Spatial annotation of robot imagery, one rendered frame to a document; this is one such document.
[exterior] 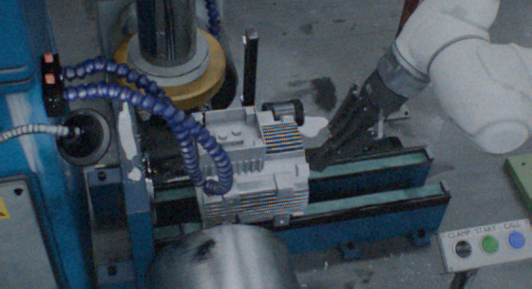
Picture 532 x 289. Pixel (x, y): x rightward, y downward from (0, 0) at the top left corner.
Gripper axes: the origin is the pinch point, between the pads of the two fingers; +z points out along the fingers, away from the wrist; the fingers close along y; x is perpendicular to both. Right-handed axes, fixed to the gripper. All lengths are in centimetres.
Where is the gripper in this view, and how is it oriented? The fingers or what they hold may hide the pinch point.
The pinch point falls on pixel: (325, 156)
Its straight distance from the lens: 136.3
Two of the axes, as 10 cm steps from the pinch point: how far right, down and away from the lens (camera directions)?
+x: 8.2, 2.1, 5.3
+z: -5.3, 6.3, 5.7
